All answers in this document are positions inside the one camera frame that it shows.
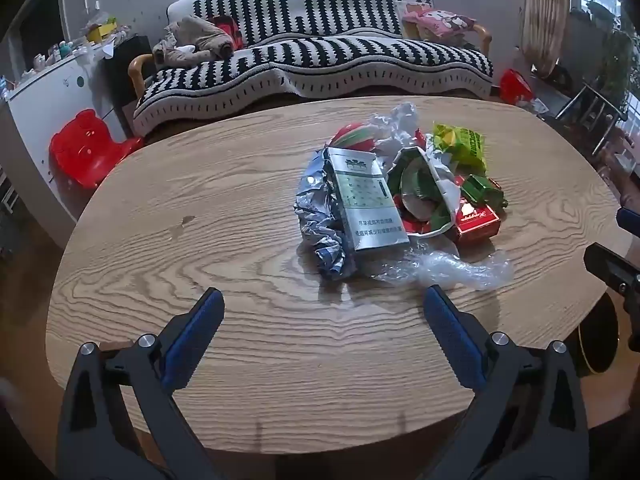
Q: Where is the red green round wrapper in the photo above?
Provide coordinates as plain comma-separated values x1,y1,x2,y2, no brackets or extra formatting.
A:
331,121,377,153

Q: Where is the pink cartoon pillow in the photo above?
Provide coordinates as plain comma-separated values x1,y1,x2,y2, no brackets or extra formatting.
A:
402,2,478,41

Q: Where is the white paper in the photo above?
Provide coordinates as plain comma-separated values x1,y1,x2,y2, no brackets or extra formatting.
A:
367,101,426,161

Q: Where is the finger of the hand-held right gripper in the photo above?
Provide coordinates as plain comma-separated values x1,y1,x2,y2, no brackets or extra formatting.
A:
584,242,640,295
616,206,640,237

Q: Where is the black white striped sofa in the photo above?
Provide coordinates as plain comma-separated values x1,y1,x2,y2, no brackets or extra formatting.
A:
127,0,496,138

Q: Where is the clutter of small bottles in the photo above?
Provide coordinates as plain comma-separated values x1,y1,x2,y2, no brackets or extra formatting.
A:
0,35,101,91

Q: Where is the yellow box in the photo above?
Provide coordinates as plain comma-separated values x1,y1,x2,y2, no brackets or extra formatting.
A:
87,20,118,43

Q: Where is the green white torn packet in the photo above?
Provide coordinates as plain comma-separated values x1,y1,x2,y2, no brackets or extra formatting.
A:
387,146,468,236

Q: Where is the beige crumpled garment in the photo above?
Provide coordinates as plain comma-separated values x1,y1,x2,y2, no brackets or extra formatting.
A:
151,15,236,68

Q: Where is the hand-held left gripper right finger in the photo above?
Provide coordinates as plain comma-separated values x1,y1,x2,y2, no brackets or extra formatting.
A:
424,284,591,480

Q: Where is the silver cigarette carton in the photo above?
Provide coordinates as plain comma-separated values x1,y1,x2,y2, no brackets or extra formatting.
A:
322,147,412,267

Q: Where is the clear plastic wrap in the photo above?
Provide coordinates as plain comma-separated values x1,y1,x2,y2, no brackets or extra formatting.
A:
372,237,515,292

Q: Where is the red cigarette box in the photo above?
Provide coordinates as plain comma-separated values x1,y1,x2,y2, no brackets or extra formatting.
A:
445,197,501,247

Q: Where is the beige striped curtain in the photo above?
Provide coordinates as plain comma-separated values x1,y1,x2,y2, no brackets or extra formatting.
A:
520,0,571,78

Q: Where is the black trash bin gold rim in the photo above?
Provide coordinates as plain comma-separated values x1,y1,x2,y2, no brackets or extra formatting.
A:
575,290,621,378

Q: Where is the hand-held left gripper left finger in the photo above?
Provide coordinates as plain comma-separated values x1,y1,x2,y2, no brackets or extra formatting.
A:
56,287,226,480

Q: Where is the yellow green snack packet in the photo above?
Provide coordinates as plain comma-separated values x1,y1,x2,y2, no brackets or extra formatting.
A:
431,122,488,173

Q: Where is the blue silver foil wrapper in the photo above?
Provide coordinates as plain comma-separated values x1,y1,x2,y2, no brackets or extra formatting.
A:
295,152,358,281

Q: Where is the red plastic bag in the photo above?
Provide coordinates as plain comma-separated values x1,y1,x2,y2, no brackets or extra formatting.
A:
499,67,535,107

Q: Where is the white cabinet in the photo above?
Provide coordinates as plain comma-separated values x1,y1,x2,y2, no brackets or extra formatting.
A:
5,42,126,221

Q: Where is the red bear-shaped chair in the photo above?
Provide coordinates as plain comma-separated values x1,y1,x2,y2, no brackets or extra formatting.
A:
48,108,146,191

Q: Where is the small green box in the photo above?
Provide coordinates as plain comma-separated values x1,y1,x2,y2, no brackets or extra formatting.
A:
460,173,509,211

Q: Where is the green potted plant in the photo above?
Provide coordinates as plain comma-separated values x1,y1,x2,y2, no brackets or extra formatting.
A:
585,0,640,111

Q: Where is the black side cabinet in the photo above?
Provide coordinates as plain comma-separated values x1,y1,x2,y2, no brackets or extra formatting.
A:
102,35,153,133

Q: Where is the black wooden chair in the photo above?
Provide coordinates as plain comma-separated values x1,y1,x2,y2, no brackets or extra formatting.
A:
555,82,628,156

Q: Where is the yellow white cushion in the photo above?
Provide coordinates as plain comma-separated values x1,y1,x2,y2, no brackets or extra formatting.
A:
397,0,426,38

